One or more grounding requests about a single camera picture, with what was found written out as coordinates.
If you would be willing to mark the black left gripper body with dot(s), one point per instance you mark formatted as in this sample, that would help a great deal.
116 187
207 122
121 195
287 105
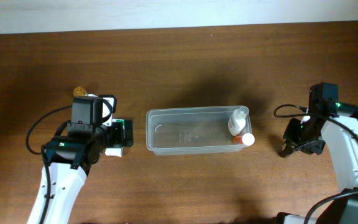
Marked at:
110 137

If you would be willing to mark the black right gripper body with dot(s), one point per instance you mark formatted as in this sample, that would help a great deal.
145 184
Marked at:
304 136

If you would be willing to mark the white green medicine box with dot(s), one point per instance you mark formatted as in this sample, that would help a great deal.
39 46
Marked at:
116 138

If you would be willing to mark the dark bottle white cap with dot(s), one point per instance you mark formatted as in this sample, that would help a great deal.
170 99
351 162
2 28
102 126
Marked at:
286 150

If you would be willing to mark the orange tube white cap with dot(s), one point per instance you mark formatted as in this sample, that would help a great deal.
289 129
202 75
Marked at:
246 139

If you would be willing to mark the white squeeze bottle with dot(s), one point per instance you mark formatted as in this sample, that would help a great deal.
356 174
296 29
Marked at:
238 120

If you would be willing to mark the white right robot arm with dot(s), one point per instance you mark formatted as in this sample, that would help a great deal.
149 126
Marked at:
334 125

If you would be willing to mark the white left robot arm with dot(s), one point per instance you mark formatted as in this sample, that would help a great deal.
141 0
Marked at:
76 146

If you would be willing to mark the clear plastic container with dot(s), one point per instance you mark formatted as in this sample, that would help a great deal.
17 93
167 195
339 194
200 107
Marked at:
197 130

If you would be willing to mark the small jar gold lid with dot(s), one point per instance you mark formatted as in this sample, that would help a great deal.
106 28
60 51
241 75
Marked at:
79 91

